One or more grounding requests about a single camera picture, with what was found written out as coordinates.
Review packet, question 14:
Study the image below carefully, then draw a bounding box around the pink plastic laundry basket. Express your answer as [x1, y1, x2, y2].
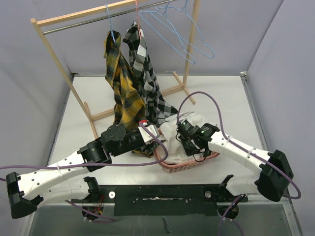
[158, 129, 219, 174]

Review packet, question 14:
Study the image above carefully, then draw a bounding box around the black white checked shirt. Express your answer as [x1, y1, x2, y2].
[123, 21, 178, 126]

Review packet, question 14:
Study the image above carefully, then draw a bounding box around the blue hanger of white shirt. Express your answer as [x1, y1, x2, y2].
[137, 0, 195, 65]

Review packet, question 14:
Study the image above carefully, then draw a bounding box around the light blue wire hanger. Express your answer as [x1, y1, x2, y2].
[151, 0, 215, 64]

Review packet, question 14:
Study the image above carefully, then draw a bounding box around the pink hanger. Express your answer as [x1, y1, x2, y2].
[134, 0, 142, 39]

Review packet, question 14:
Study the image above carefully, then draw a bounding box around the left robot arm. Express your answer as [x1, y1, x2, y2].
[5, 120, 161, 219]

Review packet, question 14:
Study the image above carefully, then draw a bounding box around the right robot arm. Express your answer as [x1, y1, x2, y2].
[177, 120, 294, 202]

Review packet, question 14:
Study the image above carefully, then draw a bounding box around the yellow plaid shirt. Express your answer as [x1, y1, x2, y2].
[101, 31, 152, 156]

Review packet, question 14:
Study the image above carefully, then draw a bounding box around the blue hanger of yellow shirt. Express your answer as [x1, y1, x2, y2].
[105, 3, 117, 43]

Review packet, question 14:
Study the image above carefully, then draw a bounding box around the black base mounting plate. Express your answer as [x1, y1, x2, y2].
[72, 184, 236, 216]

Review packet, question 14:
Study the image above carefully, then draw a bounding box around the metal hanging rod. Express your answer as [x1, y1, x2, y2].
[37, 0, 174, 35]

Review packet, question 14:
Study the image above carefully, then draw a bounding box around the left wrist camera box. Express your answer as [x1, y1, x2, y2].
[138, 119, 159, 145]

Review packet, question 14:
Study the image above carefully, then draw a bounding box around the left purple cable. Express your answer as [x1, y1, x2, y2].
[0, 122, 169, 224]

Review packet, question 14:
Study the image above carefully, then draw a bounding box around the purple cable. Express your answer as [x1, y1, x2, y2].
[0, 122, 169, 224]
[176, 91, 302, 236]

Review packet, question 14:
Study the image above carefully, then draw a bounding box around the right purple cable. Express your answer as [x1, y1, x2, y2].
[176, 91, 302, 236]

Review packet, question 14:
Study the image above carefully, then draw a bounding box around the wooden clothes rack frame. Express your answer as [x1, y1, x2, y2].
[31, 0, 200, 138]

